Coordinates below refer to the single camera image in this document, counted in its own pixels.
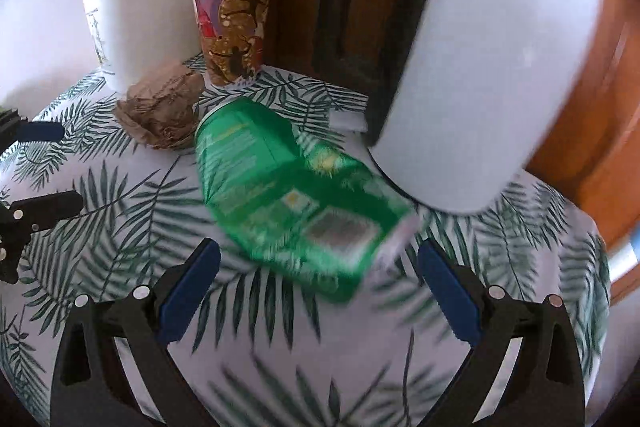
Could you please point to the large white appliance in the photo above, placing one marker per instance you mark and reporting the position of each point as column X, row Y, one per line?
column 500, row 57

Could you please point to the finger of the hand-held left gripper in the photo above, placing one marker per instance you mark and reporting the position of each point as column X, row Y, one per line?
column 42, row 131
column 47, row 207

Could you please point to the white flat box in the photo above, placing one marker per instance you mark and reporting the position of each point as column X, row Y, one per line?
column 347, row 119

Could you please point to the printed paper cup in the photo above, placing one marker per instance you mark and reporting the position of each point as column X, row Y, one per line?
column 235, row 27

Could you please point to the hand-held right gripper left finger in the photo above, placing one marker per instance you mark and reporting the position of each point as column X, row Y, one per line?
column 192, row 287

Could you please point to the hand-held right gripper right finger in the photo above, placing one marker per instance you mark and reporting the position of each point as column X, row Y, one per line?
column 447, row 297

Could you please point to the white canister with beige lid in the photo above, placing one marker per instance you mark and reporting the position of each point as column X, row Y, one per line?
column 140, row 17

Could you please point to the brown crumpled paper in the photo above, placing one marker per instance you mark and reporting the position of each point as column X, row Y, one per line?
column 162, row 107

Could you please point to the leaf print tablecloth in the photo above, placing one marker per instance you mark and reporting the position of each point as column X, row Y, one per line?
column 125, row 207

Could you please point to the dark wooden chair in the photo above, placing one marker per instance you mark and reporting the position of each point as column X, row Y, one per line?
column 360, row 7

